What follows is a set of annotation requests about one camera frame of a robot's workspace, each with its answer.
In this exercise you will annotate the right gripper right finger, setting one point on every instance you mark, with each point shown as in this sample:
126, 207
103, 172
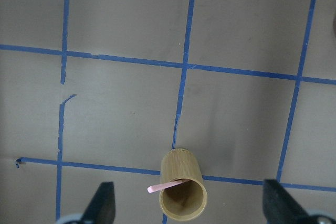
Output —
280, 207

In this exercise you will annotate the bamboo cylinder holder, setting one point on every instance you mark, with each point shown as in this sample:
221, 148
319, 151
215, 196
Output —
185, 201

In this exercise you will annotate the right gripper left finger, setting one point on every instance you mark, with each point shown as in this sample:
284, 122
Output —
101, 208

